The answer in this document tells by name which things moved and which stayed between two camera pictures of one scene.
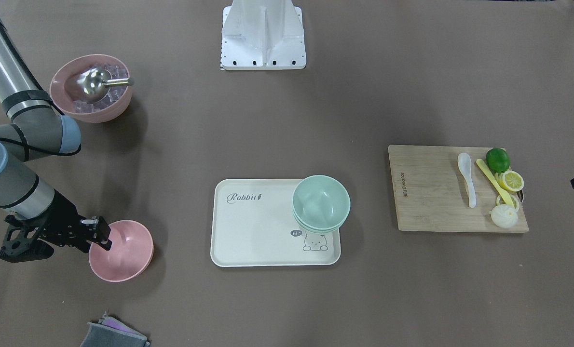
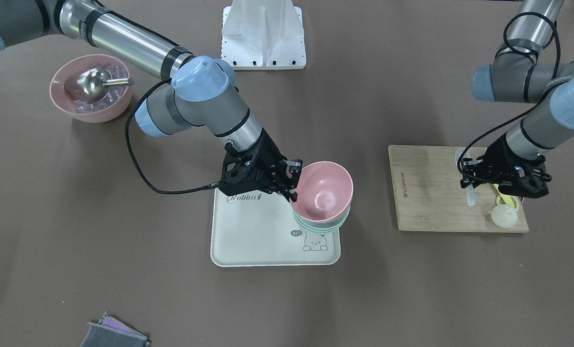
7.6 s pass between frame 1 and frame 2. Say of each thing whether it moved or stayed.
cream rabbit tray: stayed
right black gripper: moved
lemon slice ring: stayed
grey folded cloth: stayed
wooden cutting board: stayed
